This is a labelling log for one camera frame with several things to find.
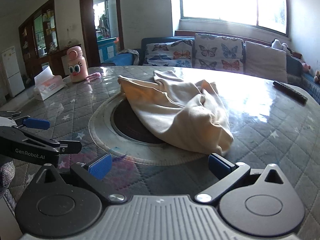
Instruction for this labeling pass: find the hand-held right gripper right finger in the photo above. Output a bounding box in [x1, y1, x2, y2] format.
[195, 153, 292, 204]

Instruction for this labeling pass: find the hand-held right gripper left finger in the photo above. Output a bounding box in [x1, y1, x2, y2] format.
[32, 152, 127, 205]

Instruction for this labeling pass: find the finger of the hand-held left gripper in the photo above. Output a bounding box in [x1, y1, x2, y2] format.
[51, 140, 82, 155]
[0, 110, 50, 130]

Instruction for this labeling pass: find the cream knit garment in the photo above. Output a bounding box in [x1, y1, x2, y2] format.
[117, 70, 234, 155]

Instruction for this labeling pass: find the person's left forearm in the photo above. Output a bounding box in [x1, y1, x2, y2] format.
[0, 161, 16, 198]

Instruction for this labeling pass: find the pink white tissue box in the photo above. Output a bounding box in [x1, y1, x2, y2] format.
[33, 66, 65, 101]

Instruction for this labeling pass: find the round black cooktop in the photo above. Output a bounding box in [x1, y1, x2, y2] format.
[110, 97, 168, 145]

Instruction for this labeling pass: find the white refrigerator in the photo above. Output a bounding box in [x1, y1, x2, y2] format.
[1, 46, 25, 98]

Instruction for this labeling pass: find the dark wooden display cabinet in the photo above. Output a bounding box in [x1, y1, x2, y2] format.
[18, 0, 83, 78]

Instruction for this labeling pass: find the pink cartoon face bottle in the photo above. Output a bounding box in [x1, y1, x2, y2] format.
[66, 45, 88, 83]

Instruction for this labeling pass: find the black remote control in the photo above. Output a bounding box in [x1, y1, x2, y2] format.
[272, 80, 307, 103]

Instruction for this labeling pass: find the blue storage cabinet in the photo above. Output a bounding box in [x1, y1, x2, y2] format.
[97, 39, 119, 63]

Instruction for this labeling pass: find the grey throw blanket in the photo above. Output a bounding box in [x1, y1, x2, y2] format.
[117, 49, 140, 65]

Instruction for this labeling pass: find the plain beige cushion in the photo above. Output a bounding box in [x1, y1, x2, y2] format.
[244, 41, 288, 83]

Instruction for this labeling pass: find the butterfly print cushion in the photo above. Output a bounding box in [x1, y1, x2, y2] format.
[143, 39, 193, 68]
[192, 34, 245, 72]

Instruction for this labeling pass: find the white plush toy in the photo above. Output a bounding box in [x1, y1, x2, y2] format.
[271, 39, 293, 55]

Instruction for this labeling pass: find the dark blue sofa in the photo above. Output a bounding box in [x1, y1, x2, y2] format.
[101, 37, 320, 104]

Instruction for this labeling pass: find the bright window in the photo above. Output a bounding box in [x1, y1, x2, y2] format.
[170, 0, 288, 34]

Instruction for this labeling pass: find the dark wooden door frame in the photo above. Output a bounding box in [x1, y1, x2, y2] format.
[79, 0, 125, 67]

